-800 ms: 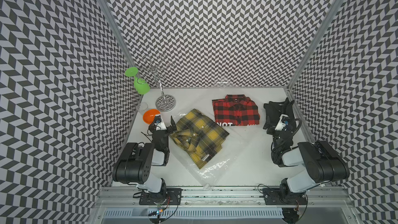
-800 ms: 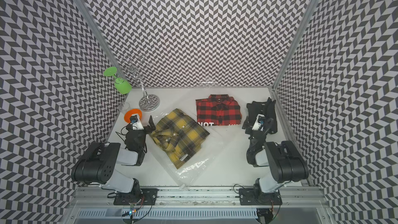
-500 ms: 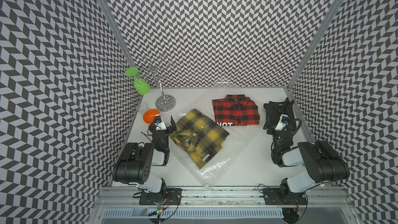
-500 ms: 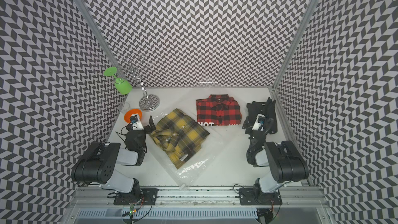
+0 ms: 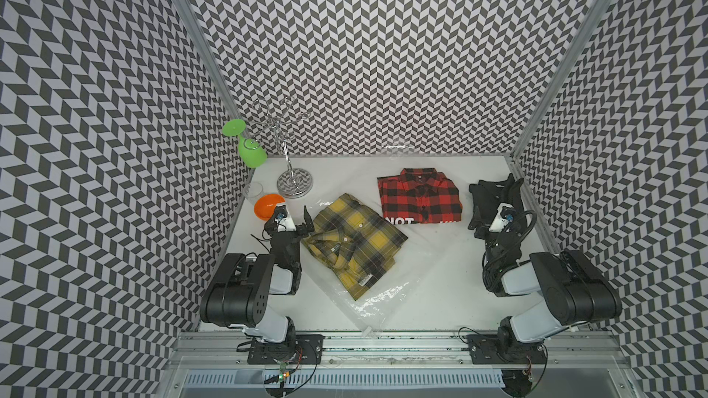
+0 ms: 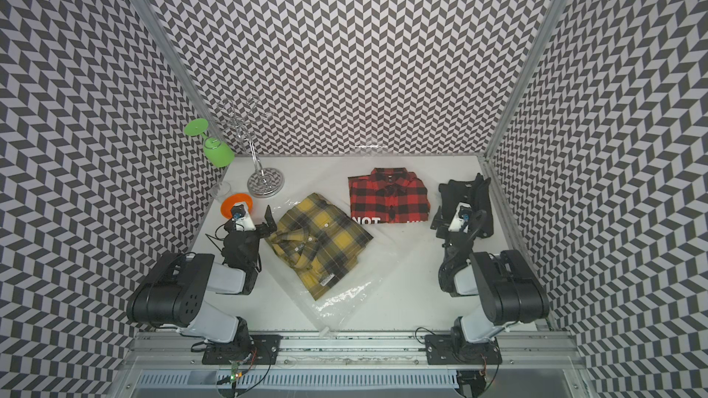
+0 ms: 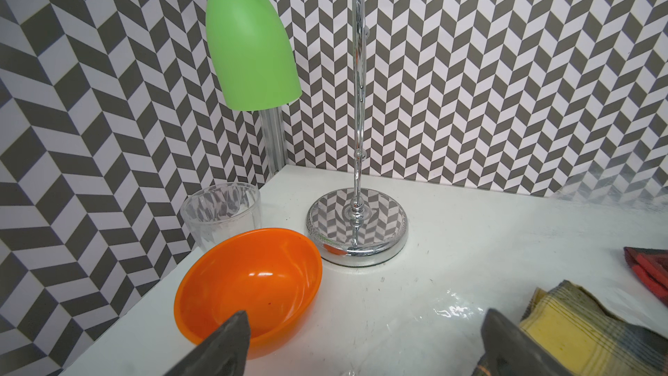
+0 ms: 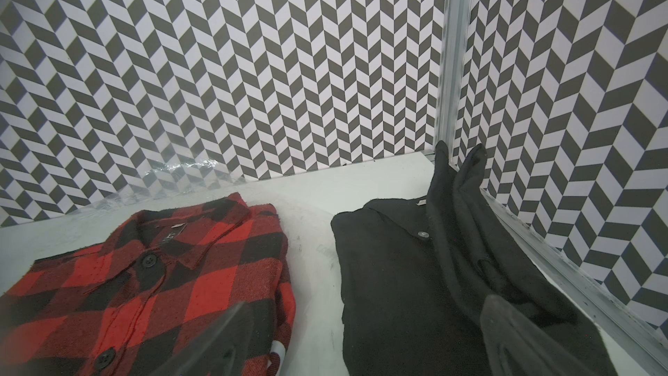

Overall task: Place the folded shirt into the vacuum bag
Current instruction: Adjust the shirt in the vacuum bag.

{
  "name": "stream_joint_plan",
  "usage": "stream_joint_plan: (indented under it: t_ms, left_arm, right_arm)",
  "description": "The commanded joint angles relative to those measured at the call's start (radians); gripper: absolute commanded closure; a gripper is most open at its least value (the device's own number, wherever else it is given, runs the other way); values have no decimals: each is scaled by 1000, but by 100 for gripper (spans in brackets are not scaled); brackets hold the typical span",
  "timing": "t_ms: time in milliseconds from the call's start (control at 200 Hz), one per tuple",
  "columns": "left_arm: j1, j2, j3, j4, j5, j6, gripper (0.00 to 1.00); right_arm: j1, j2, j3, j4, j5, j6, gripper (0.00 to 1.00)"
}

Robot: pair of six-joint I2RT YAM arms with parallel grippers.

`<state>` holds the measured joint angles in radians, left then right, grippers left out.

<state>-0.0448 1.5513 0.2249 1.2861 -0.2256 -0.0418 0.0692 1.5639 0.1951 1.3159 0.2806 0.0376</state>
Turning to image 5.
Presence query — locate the yellow plaid shirt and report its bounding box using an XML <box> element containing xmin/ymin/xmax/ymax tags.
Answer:
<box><xmin>302</xmin><ymin>193</ymin><xmax>409</xmax><ymax>300</ymax></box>

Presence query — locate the clear plastic vacuum bag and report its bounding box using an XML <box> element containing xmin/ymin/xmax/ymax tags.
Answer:
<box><xmin>301</xmin><ymin>184</ymin><xmax>458</xmax><ymax>331</ymax></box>

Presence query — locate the red black plaid shirt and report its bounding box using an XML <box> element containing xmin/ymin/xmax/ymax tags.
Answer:
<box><xmin>377</xmin><ymin>168</ymin><xmax>463</xmax><ymax>225</ymax></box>

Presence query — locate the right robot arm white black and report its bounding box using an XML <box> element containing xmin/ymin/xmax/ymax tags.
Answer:
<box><xmin>481</xmin><ymin>203</ymin><xmax>622</xmax><ymax>359</ymax></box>

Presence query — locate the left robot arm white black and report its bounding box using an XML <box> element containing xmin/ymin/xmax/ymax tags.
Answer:
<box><xmin>199</xmin><ymin>204</ymin><xmax>315</xmax><ymax>356</ymax></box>

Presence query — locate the black folded shirt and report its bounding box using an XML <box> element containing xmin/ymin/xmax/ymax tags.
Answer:
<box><xmin>468</xmin><ymin>173</ymin><xmax>525</xmax><ymax>236</ymax></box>

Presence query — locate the orange plastic bowl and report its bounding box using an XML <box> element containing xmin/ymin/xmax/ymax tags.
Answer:
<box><xmin>254</xmin><ymin>193</ymin><xmax>285</xmax><ymax>221</ymax></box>

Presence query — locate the chrome glass holder stand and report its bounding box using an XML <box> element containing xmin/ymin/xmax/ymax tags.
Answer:
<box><xmin>251</xmin><ymin>98</ymin><xmax>313</xmax><ymax>199</ymax></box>

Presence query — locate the clear plastic cup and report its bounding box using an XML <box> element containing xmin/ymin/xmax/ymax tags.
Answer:
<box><xmin>243</xmin><ymin>182</ymin><xmax>264</xmax><ymax>205</ymax></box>

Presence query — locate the green plastic wine glass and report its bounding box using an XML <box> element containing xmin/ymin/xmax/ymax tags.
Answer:
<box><xmin>222</xmin><ymin>119</ymin><xmax>268</xmax><ymax>169</ymax></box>

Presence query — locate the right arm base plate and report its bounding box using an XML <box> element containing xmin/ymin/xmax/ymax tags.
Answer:
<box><xmin>465</xmin><ymin>334</ymin><xmax>548</xmax><ymax>366</ymax></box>

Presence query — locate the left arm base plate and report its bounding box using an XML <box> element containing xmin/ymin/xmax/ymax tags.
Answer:
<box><xmin>247</xmin><ymin>334</ymin><xmax>325</xmax><ymax>365</ymax></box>

